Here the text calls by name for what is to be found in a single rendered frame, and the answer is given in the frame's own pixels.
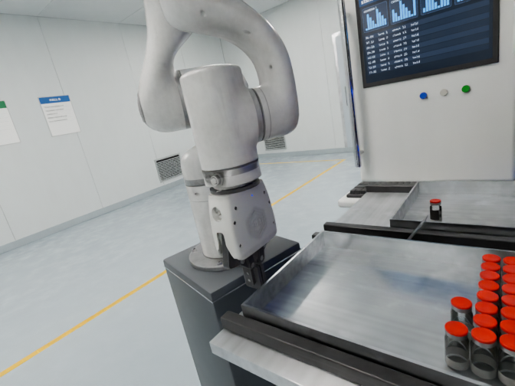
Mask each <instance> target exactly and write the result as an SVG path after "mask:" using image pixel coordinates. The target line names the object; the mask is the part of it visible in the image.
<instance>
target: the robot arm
mask: <svg viewBox="0 0 515 386"><path fill-rule="evenodd" d="M143 3H144V7H145V12H146V25H147V42H146V54H145V59H144V63H143V69H142V73H141V76H140V80H139V88H138V93H137V96H138V98H137V102H138V108H139V113H140V115H141V117H142V121H143V122H144V123H145V124H146V125H147V126H148V127H149V128H150V129H153V130H155V131H158V132H175V131H179V130H184V129H191V128H192V134H193V137H194V140H195V146H193V147H192V148H191V149H190V150H188V151H187V152H186V153H185V154H184V155H183V156H182V157H181V162H180V163H181V170H182V175H183V178H184V182H185V187H186V190H187V193H188V197H189V202H190V205H191V208H192V213H193V217H194V219H195V225H196V228H197V231H198V236H199V240H200V242H201V243H200V244H199V245H198V246H196V247H195V248H193V249H192V252H191V253H190V255H189V261H190V264H191V265H192V266H193V267H194V268H196V269H198V270H203V271H221V270H229V269H232V268H235V267H242V270H243V273H244V279H245V282H246V285H247V286H249V287H252V288H255V289H259V288H260V287H261V286H262V285H263V284H264V283H265V282H266V281H267V280H266V276H265V272H264V265H263V263H262V262H263V261H264V250H265V248H266V244H267V242H268V241H270V240H271V239H272V238H273V237H274V236H275V234H276V233H277V226H276V222H275V218H274V212H273V209H272V206H271V201H270V198H269V195H268V193H267V189H266V187H265V185H264V183H263V180H262V179H261V178H259V177H260V176H261V168H260V164H259V159H258V152H257V143H258V142H261V141H264V140H268V139H274V138H277V137H281V136H285V135H287V134H289V133H291V132H293V131H294V130H295V129H296V127H297V124H298V120H299V104H298V97H297V88H296V84H295V79H294V72H293V68H292V65H291V61H290V56H289V54H288V52H287V49H286V47H285V45H284V43H283V41H282V39H281V38H280V36H279V34H278V33H277V32H276V30H275V29H274V28H273V26H272V25H271V24H270V23H269V22H268V21H267V20H266V19H265V18H264V17H263V16H262V15H260V14H259V13H258V12H257V11H255V10H254V9H253V8H252V7H251V6H250V5H248V4H247V3H245V2H244V1H242V0H143ZM192 33H196V34H203V35H208V36H212V37H216V38H221V39H223V40H226V41H228V42H230V43H232V44H234V45H235V46H237V47H238V48H240V49H241V50H242V51H243V52H244V53H245V54H246V55H247V56H248V57H249V58H250V60H251V62H252V63H253V65H254V67H255V70H256V72H257V76H258V80H259V87H253V88H248V82H247V81H246V79H245V78H244V75H243V74H242V72H241V68H240V67H239V66H238V65H235V64H213V65H207V66H201V67H193V68H187V69H182V70H175V69H174V65H173V64H174V59H175V55H176V53H177V52H178V50H179V48H180V47H181V46H182V45H183V44H184V43H185V42H186V41H187V40H188V39H189V37H190V36H191V34H192Z"/></svg>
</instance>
